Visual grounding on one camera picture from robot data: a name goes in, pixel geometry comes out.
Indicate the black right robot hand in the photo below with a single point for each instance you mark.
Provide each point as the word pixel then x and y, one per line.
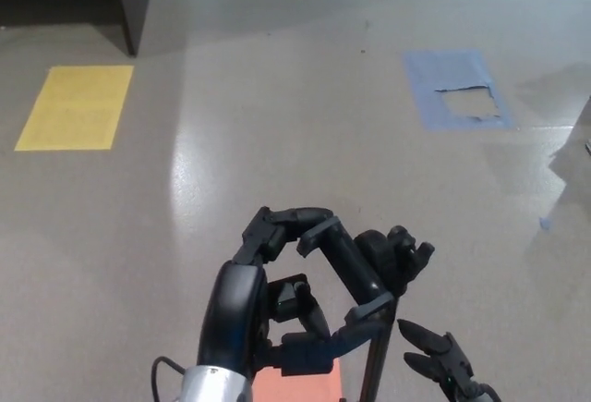
pixel 443 356

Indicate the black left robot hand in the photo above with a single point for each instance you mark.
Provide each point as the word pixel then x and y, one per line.
pixel 231 314

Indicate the black telescopic phone stand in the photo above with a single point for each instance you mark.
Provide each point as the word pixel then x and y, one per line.
pixel 351 259

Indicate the orange paper sheet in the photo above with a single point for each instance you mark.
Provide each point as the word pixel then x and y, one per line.
pixel 314 386

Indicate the small blue tape scrap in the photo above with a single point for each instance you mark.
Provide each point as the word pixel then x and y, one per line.
pixel 546 223

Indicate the yellow paper sheet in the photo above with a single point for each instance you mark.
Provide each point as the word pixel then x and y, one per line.
pixel 74 106

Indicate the torn blue tape patch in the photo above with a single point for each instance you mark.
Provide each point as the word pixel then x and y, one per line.
pixel 425 78

